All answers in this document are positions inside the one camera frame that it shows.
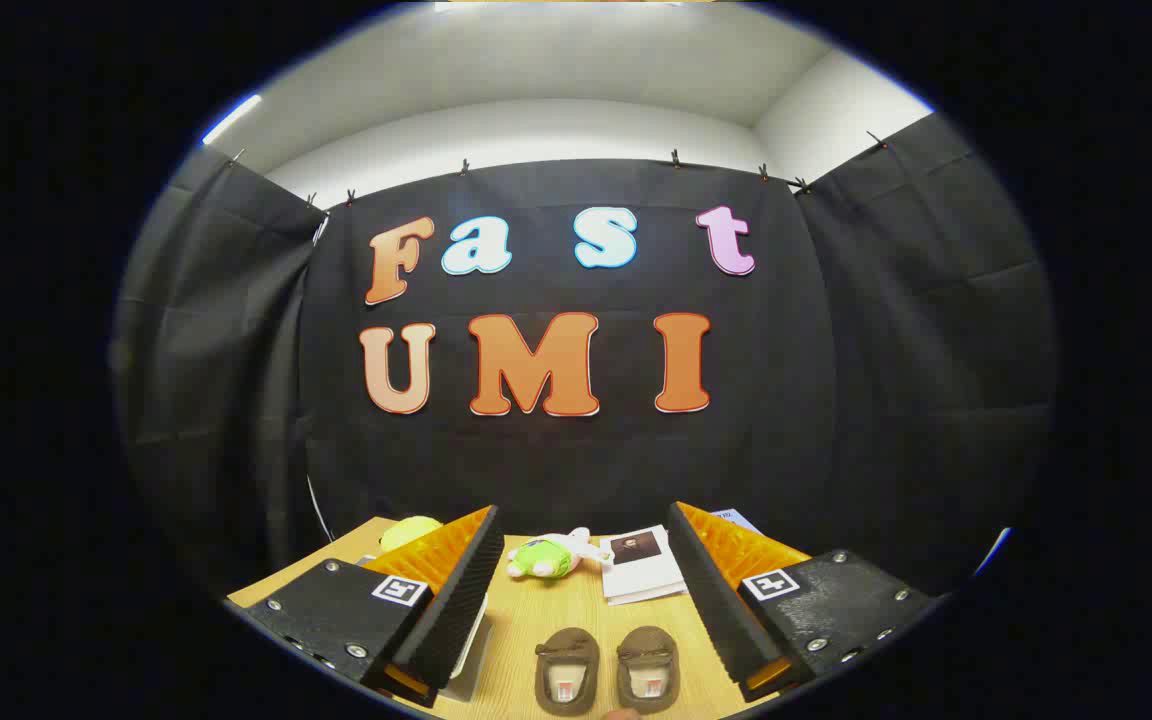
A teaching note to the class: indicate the black backdrop cloth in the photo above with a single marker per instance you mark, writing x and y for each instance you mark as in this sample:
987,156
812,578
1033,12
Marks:
556,460

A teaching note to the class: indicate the blue book with portrait cover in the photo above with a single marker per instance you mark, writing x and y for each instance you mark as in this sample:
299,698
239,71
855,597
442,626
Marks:
736,520

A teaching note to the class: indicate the brown fuzzy shoe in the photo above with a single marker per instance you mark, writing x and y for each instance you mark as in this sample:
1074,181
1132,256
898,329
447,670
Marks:
566,668
648,668

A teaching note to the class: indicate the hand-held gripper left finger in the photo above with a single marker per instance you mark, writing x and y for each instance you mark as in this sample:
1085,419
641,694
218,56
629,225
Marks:
456,600

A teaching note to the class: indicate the ceiling light strip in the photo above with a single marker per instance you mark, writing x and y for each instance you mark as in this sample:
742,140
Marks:
232,118

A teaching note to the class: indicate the beige fabric storage box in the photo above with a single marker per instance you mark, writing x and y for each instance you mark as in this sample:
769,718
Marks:
469,650

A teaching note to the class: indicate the white book with dark photo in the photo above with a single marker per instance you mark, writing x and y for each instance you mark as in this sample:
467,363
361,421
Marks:
644,572

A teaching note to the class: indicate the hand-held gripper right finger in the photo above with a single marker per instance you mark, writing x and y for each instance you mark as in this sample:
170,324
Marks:
711,600

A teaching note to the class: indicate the green and pink plush toy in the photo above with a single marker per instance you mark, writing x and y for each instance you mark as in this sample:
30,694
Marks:
548,558

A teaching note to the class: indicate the yellow plush toy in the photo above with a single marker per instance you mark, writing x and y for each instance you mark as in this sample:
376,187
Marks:
408,532

